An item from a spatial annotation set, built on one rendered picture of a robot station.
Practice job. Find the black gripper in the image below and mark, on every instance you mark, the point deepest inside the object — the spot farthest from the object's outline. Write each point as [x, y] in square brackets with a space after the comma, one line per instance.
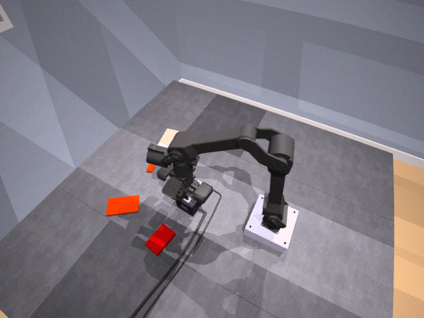
[200, 192]

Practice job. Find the cream flat rectangular slab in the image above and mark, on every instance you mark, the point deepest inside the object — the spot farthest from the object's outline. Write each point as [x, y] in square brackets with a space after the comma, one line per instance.
[167, 137]

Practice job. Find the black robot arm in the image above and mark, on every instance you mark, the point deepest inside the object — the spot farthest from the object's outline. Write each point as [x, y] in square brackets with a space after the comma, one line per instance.
[185, 147]

